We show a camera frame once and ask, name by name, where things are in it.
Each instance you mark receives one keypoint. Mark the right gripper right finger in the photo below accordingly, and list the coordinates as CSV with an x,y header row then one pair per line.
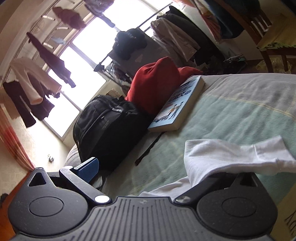
x,y
215,182

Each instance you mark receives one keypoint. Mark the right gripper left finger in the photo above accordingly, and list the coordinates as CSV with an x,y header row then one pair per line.
x,y
79,177

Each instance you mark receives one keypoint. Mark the white printed long-sleeve shirt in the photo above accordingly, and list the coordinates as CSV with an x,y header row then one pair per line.
x,y
205,157

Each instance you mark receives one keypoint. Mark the clothes rack with garments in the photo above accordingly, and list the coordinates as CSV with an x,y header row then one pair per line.
x,y
174,35

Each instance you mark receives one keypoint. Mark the grey green pillow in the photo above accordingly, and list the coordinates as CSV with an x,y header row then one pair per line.
x,y
73,158

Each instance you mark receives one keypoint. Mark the black backpack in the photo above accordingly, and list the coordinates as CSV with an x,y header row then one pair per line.
x,y
108,129

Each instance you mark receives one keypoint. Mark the green plaid bed blanket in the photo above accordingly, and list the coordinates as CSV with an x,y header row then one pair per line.
x,y
242,109

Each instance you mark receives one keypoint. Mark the paperback book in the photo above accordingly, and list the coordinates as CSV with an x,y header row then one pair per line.
x,y
176,109

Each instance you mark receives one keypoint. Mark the left orange curtain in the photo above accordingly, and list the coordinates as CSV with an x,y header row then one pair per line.
x,y
13,144

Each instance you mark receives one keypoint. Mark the hanging laundry at window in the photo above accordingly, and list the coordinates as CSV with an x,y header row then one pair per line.
x,y
26,92

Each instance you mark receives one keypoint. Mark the red quilt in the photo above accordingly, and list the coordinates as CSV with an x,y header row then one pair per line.
x,y
154,83

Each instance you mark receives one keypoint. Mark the wooden chair with dark garment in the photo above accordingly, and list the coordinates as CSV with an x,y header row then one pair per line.
x,y
271,37

